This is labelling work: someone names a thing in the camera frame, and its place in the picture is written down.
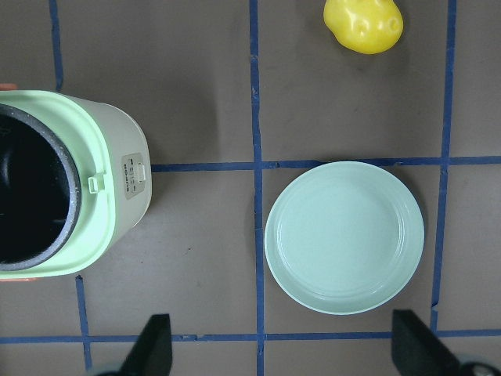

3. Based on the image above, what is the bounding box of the white rice cooker orange handle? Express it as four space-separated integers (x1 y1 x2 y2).
1 90 152 281

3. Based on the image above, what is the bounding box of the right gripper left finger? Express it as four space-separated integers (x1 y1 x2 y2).
117 313 172 376

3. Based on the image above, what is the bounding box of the green plate near right arm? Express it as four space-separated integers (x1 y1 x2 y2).
264 161 425 315

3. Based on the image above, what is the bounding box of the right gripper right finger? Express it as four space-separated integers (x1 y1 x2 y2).
391 309 468 375

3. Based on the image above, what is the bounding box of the brown paper table mat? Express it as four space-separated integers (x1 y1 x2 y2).
1 1 500 375

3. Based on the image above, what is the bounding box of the yellow toy pepper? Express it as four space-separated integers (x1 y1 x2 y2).
323 0 404 55

